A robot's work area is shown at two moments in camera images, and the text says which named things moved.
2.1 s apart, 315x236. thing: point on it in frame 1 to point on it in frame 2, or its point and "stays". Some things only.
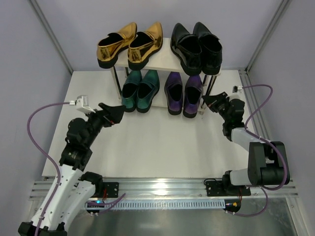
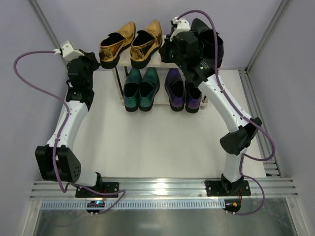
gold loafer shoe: (143, 45) stays
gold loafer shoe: (109, 47) stays
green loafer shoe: (147, 90) stays
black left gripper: (105, 117) to (91, 59)
